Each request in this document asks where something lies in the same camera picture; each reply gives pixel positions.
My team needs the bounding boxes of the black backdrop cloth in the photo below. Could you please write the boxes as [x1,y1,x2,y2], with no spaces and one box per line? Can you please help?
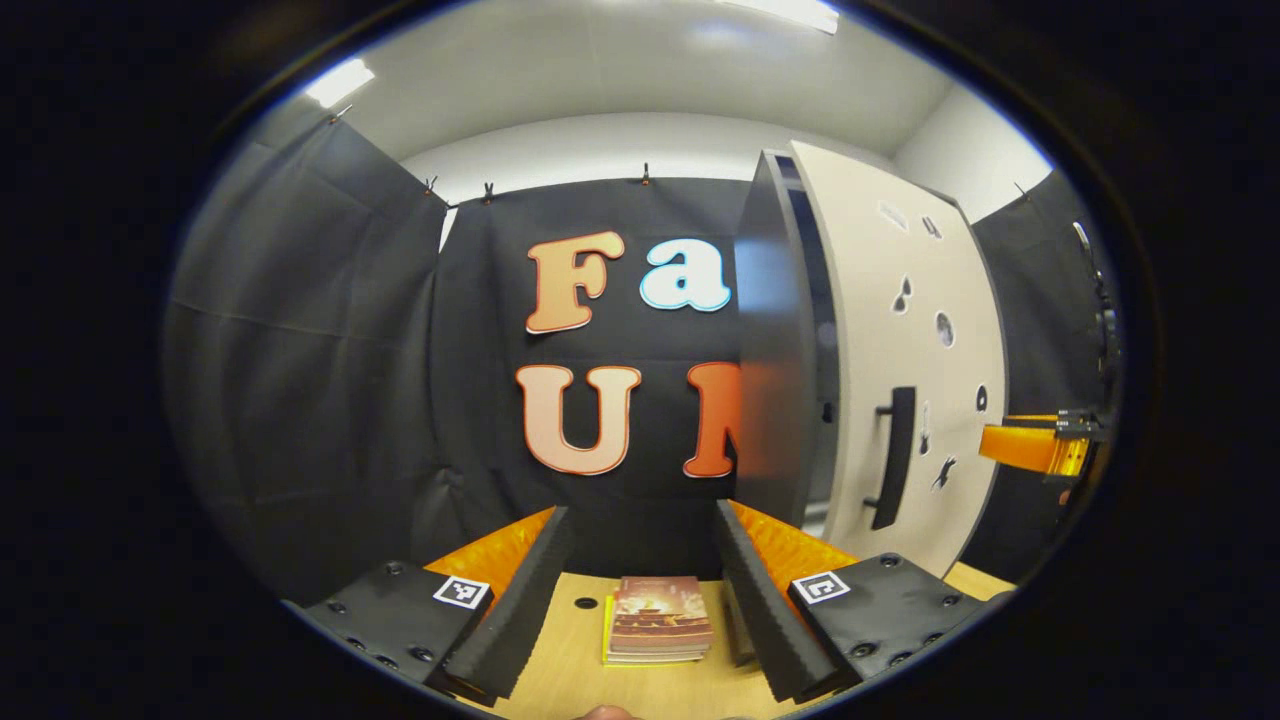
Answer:
[165,115,1116,601]

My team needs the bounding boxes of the white cabinet door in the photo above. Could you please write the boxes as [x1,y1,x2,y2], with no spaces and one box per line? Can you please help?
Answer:
[790,140,1009,579]

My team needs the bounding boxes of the stack of books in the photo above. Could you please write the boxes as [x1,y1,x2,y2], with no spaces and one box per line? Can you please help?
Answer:
[602,575,716,666]

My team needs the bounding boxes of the black cabinet door handle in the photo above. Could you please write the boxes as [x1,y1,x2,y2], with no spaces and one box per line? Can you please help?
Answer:
[863,386,918,531]

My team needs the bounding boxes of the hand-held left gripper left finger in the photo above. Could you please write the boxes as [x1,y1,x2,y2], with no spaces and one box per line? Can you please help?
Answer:
[285,505,573,706]

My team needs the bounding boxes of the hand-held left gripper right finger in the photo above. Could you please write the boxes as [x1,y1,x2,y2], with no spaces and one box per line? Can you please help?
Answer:
[712,500,1011,706]

